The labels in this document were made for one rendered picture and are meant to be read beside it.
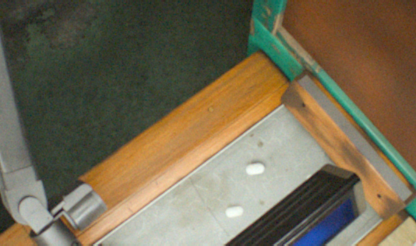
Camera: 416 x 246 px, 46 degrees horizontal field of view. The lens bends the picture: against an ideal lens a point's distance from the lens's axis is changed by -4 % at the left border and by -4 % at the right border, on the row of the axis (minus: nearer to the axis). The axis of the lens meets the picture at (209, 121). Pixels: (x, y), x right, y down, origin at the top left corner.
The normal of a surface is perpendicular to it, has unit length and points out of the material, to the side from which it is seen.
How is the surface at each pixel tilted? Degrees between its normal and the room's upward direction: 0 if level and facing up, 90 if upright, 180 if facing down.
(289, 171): 0
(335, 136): 67
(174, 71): 0
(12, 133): 44
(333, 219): 58
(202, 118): 0
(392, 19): 90
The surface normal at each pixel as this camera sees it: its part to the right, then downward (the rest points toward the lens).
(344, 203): 0.51, 0.44
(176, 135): -0.01, -0.35
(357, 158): -0.74, 0.37
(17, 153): 0.56, -0.06
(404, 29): -0.79, 0.58
